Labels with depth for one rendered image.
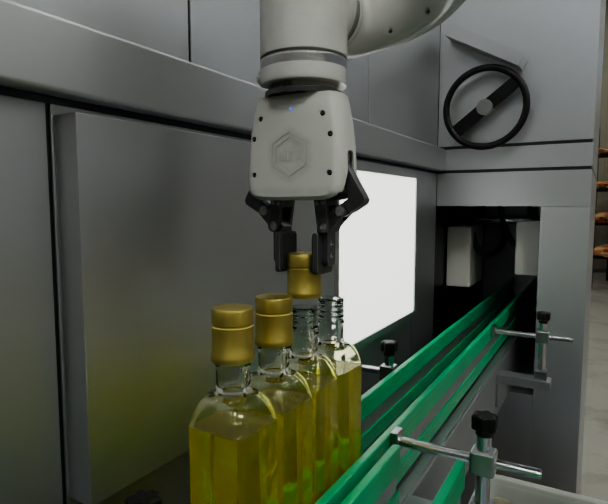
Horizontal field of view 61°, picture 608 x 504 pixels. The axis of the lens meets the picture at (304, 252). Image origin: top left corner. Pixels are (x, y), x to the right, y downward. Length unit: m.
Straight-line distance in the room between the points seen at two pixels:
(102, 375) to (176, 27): 0.37
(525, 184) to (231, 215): 0.97
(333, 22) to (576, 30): 1.04
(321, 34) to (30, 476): 0.45
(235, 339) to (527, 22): 1.24
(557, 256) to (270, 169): 1.04
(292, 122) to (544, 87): 1.04
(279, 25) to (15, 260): 0.30
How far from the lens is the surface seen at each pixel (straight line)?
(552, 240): 1.43
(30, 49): 0.47
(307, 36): 0.49
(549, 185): 1.43
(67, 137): 0.48
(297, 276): 0.50
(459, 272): 1.60
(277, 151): 0.50
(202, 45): 0.64
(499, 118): 1.46
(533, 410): 1.53
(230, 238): 0.61
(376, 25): 0.59
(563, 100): 1.45
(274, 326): 0.46
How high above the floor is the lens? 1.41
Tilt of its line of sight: 5 degrees down
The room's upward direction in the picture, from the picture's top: straight up
